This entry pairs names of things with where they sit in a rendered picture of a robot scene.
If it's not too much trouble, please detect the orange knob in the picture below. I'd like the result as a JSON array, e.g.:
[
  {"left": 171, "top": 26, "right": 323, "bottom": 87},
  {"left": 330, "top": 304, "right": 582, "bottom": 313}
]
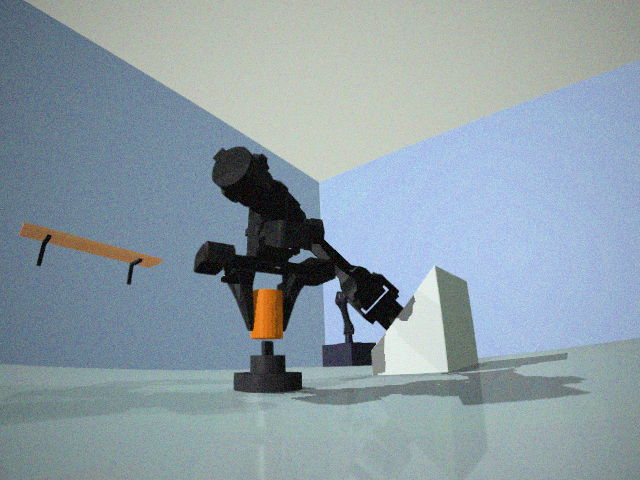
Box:
[{"left": 251, "top": 289, "right": 283, "bottom": 340}]

